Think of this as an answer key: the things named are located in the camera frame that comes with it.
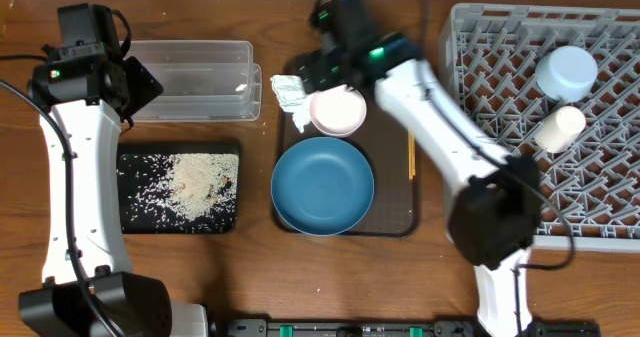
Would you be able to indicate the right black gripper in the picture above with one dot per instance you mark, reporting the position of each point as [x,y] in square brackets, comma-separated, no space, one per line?
[310,70]

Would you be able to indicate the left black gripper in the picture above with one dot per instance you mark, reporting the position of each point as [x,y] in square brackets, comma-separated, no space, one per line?
[139,81]

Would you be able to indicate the pink bowl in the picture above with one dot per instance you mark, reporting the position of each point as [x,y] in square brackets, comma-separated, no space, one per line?
[338,112]

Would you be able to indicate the dark blue plate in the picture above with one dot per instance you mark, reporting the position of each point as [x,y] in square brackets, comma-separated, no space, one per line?
[322,186]

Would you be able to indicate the rice food waste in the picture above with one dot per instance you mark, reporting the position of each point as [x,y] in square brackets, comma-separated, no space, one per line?
[200,182]

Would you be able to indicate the light blue bowl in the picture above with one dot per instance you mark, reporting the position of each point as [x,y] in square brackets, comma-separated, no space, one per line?
[568,73]

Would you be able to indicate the cream plastic cup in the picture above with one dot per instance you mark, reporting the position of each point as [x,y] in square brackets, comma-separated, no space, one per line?
[560,129]

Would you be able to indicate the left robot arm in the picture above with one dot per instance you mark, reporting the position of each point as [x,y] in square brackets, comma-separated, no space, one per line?
[88,286]

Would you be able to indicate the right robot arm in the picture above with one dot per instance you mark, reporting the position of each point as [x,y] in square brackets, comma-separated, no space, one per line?
[496,202]

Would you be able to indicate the grey dishwasher rack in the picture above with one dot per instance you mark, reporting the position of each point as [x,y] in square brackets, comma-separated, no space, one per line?
[488,54]

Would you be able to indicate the crumpled white napkin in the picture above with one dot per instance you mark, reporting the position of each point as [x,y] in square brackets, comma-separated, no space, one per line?
[292,99]

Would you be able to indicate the brown serving tray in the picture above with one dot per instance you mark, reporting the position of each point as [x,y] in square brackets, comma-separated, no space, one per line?
[390,153]

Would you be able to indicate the wooden chopstick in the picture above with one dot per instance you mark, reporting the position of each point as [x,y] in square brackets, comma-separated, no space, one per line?
[413,162]
[409,162]

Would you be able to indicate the clear plastic bin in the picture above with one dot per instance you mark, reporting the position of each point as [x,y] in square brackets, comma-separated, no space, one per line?
[203,81]

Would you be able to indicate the black tray bin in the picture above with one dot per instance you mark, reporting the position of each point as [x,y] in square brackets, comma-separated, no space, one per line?
[177,189]

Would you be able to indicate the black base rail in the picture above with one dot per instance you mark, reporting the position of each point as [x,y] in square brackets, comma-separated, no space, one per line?
[446,328]

